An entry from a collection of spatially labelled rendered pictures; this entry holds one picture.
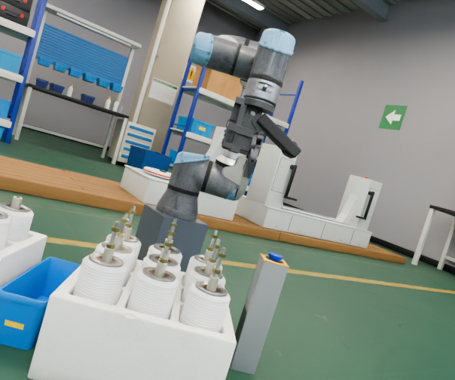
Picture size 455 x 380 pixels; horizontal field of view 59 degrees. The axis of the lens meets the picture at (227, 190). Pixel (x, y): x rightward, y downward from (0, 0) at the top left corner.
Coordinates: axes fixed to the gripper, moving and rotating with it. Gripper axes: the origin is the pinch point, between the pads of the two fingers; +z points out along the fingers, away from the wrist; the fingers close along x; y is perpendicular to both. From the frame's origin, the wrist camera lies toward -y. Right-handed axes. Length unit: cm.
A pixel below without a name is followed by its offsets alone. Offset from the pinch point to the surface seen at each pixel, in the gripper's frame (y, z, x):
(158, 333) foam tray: 8.4, 31.6, 8.4
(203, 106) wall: 70, -121, -927
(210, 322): -1.4, 27.8, 5.0
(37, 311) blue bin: 35, 38, 0
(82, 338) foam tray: 22.7, 36.6, 9.1
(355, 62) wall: -189, -250, -656
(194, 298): 3.2, 24.0, 4.0
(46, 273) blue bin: 45, 40, -27
